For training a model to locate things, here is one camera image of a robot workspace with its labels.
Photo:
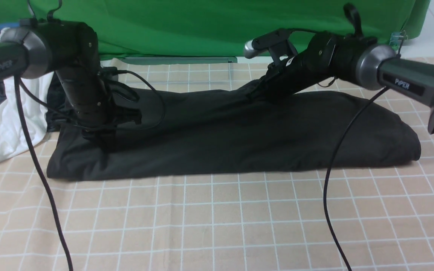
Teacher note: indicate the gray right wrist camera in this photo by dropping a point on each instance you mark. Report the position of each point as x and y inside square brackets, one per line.
[276, 43]

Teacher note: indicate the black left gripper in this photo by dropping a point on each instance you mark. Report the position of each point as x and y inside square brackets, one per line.
[91, 98]

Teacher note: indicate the metal binder clip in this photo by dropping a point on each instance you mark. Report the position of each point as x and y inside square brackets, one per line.
[397, 38]

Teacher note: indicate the green backdrop cloth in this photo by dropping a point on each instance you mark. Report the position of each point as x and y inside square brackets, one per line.
[220, 27]

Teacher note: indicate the beige checkered tablecloth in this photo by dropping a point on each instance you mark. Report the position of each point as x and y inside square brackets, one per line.
[383, 218]

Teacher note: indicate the dark teal crumpled shirt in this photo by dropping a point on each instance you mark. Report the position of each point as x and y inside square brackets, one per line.
[56, 98]

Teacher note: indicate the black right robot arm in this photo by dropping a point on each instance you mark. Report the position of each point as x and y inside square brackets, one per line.
[353, 58]

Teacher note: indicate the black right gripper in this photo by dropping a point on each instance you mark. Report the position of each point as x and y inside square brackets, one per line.
[308, 68]

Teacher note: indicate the white crumpled shirt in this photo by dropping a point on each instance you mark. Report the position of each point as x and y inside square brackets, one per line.
[12, 140]

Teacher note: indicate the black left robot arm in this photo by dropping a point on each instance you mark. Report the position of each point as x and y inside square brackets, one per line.
[70, 49]

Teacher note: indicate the dark gray long-sleeve shirt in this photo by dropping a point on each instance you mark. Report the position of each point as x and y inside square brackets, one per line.
[215, 132]

